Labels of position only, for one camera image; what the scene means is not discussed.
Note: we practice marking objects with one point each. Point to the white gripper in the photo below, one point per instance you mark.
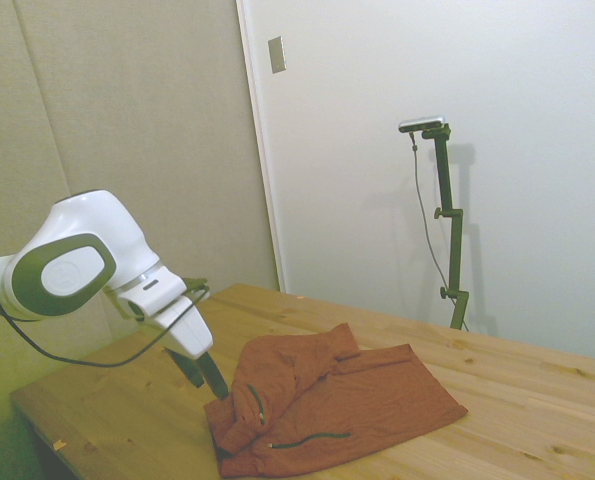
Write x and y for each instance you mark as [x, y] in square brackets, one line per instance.
[192, 332]

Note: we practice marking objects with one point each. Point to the rust red shorts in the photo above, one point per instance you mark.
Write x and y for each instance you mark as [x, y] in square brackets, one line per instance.
[337, 400]

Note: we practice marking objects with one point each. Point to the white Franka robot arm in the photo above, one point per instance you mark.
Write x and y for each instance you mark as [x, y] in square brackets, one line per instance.
[92, 225]

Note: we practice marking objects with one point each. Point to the small orange tape scrap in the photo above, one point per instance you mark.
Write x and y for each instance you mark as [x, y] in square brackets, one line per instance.
[59, 443]

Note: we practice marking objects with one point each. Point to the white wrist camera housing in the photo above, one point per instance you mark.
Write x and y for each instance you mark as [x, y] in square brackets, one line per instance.
[159, 292]

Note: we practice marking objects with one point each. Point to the white door frame trim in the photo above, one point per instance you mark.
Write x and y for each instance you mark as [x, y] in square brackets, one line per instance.
[262, 150]

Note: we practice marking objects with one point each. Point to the dark green camera stand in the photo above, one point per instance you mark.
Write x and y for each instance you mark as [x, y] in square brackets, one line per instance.
[447, 190]

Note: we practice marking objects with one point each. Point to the grey wall switch plate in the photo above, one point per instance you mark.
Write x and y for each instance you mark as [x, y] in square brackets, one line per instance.
[277, 55]

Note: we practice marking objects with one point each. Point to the silver exterior camera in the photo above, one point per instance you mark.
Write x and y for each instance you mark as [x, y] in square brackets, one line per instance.
[422, 123]

